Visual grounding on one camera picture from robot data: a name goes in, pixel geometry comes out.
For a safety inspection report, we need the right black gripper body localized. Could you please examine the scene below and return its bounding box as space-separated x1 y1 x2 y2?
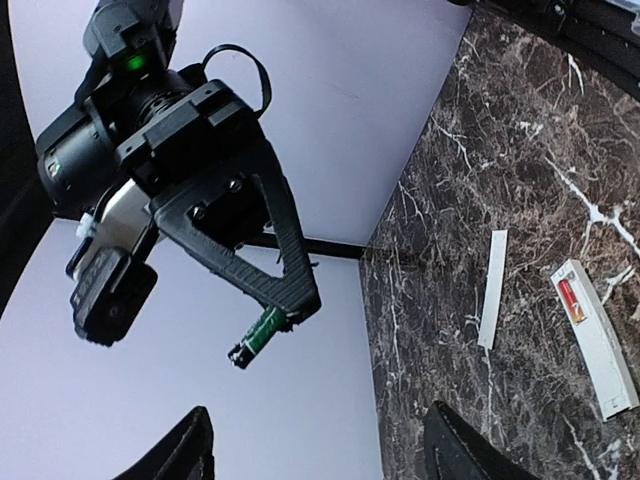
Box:
115 80 259 198

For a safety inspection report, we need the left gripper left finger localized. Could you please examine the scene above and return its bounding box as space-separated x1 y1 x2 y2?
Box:
116 406 215 480

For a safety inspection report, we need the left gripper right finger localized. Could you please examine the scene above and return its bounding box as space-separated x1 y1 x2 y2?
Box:
423 400 536 480

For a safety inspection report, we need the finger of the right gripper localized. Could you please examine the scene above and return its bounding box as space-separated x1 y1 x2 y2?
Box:
152 139 321 318

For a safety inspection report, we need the green battery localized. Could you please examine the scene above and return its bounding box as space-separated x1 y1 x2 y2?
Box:
227 307 288 369

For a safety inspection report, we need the white remote control body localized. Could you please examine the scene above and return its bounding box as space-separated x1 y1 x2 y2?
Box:
551 259 639 422

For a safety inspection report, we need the red battery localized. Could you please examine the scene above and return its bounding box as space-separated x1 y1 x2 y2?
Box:
558 279 586 325

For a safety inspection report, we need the white remote battery cover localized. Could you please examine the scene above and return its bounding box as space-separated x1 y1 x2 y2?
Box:
478 230 508 350

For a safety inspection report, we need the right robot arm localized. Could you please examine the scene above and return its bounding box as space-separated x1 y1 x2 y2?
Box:
36 1 321 324

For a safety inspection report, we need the right black frame post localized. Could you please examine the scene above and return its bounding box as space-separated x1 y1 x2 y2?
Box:
245 232 365 260

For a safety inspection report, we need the black front rail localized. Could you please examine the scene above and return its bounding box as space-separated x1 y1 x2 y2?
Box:
456 0 639 99

